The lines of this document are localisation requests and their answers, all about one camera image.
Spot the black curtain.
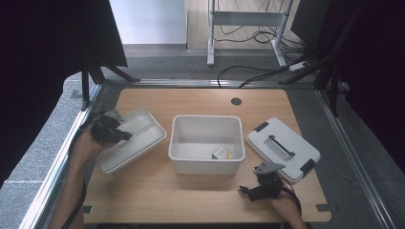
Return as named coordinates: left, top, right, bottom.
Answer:
left=0, top=0, right=129, bottom=189
left=290, top=0, right=405, bottom=176

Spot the person's left hand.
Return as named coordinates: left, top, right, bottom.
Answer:
left=70, top=128, right=113, bottom=168

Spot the black tripod stand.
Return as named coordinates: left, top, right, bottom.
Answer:
left=80, top=52, right=141, bottom=112
left=279, top=0, right=365, bottom=118

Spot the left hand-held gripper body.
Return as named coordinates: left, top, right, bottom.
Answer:
left=90, top=109, right=126, bottom=144

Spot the tangle of black cables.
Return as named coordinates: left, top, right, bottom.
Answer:
left=212, top=0, right=308, bottom=53

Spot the aluminium floor rail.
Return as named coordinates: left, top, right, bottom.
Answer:
left=18, top=83, right=103, bottom=229
left=314, top=89, right=399, bottom=229

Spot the black floor cable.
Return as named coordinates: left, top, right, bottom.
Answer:
left=217, top=64, right=291, bottom=90

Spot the white plastic storage box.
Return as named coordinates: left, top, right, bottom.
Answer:
left=167, top=114, right=246, bottom=177

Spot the small shiny packet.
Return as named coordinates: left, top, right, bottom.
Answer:
left=211, top=146, right=235, bottom=160

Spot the person's right hand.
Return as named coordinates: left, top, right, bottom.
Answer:
left=267, top=190, right=303, bottom=221

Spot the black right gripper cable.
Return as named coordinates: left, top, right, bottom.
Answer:
left=280, top=177, right=303, bottom=215

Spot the white box lid with handle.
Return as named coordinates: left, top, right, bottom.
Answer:
left=245, top=116, right=322, bottom=185

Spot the white power strip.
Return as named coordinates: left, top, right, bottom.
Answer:
left=288, top=60, right=310, bottom=73

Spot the white metal stand frame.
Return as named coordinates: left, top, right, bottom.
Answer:
left=206, top=0, right=295, bottom=69

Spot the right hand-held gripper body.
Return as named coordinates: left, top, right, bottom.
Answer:
left=253, top=160, right=287, bottom=200

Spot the white plastic tray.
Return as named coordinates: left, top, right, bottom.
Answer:
left=96, top=107, right=168, bottom=175

